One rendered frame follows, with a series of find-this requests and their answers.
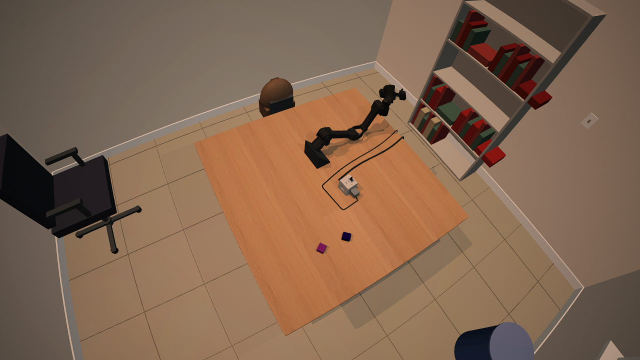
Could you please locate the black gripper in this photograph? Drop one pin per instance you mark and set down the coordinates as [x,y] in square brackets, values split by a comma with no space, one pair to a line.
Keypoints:
[401,94]

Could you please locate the small purple cube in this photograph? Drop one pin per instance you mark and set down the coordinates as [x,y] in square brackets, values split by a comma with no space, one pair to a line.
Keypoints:
[321,248]

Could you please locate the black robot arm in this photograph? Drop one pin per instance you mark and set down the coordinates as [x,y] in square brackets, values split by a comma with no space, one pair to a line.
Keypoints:
[325,134]

